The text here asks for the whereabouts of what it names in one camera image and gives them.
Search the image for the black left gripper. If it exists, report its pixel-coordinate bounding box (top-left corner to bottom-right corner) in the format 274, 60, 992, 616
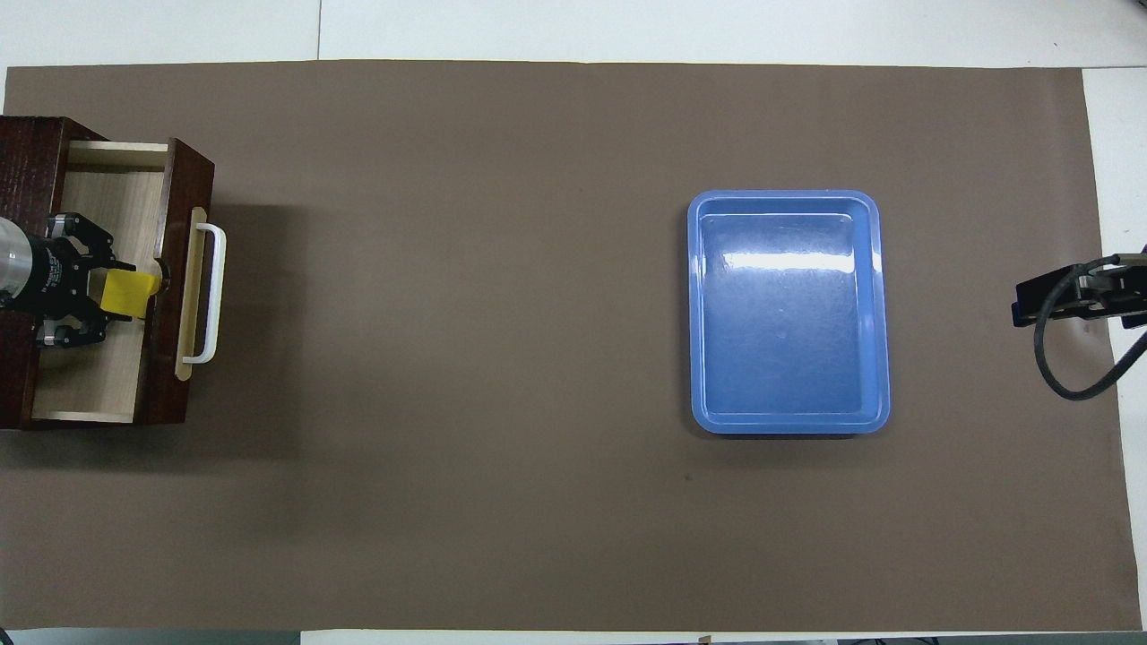
22, 211, 137, 350

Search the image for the yellow block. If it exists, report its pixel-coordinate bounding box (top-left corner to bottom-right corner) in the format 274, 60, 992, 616
99, 271, 162, 322

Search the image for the brown paper table mat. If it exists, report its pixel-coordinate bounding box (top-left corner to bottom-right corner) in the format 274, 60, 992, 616
0, 59, 1143, 632

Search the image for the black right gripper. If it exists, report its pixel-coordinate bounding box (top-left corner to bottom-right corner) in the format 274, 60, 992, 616
1013, 258, 1147, 329

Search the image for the dark wooden cabinet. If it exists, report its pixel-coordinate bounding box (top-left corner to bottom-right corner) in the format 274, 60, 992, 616
0, 116, 189, 433

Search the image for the blue plastic tray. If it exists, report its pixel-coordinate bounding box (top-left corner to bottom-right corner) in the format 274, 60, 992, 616
687, 189, 892, 436

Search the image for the white drawer handle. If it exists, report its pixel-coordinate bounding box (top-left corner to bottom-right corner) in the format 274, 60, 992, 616
182, 222, 228, 366

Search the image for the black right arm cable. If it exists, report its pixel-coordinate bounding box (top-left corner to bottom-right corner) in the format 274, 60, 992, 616
1034, 254, 1147, 401

